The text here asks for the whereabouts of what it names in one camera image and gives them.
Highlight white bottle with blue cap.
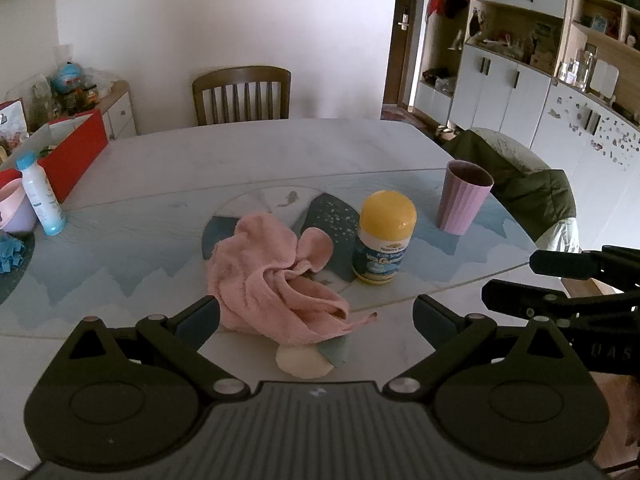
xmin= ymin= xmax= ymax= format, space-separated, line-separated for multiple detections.
xmin=15 ymin=150 xmax=68 ymax=237

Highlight white rounded container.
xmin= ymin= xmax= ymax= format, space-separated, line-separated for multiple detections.
xmin=592 ymin=60 xmax=620 ymax=99

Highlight olive green jacket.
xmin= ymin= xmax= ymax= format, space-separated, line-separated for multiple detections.
xmin=442 ymin=127 xmax=581 ymax=253

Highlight pink towel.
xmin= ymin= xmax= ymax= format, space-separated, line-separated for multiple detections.
xmin=207 ymin=212 xmax=378 ymax=348

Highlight blue crumpled cloth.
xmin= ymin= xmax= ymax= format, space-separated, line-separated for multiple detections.
xmin=0 ymin=235 xmax=23 ymax=275

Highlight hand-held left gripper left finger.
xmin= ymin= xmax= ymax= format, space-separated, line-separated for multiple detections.
xmin=65 ymin=295 xmax=252 ymax=401

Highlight white drawer cabinet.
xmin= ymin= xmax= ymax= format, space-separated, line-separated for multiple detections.
xmin=97 ymin=80 xmax=138 ymax=142

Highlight printed card box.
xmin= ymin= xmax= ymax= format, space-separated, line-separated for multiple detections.
xmin=0 ymin=101 xmax=28 ymax=137

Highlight red bag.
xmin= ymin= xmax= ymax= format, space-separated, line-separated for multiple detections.
xmin=426 ymin=0 xmax=470 ymax=22

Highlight reddish floor rug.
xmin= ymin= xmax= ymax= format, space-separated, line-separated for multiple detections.
xmin=381 ymin=104 xmax=431 ymax=128

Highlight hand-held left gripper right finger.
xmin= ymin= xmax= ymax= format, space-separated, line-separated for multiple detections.
xmin=384 ymin=294 xmax=576 ymax=401

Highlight yellow-lidded vitamin bottle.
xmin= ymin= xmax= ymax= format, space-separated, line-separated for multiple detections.
xmin=351 ymin=190 xmax=418 ymax=287

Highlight pink ribbed cup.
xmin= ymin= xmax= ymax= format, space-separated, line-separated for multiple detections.
xmin=435 ymin=159 xmax=496 ymax=236

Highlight clear plastic bag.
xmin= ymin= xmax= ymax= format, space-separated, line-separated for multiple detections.
xmin=82 ymin=67 xmax=122 ymax=98

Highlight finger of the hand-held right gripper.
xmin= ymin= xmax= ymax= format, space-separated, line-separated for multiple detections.
xmin=481 ymin=279 xmax=640 ymax=322
xmin=529 ymin=245 xmax=640 ymax=281

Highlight white and wood wall cabinet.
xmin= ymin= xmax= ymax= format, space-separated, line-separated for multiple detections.
xmin=412 ymin=0 xmax=640 ymax=246

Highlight wooden chair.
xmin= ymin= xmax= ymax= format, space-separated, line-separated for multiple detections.
xmin=192 ymin=66 xmax=292 ymax=127

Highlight pink bowl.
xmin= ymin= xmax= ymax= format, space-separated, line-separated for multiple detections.
xmin=0 ymin=177 xmax=38 ymax=235

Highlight brown wooden door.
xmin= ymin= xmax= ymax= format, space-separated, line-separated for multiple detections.
xmin=382 ymin=0 xmax=421 ymax=111

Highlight red box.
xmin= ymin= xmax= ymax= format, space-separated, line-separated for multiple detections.
xmin=0 ymin=110 xmax=110 ymax=204

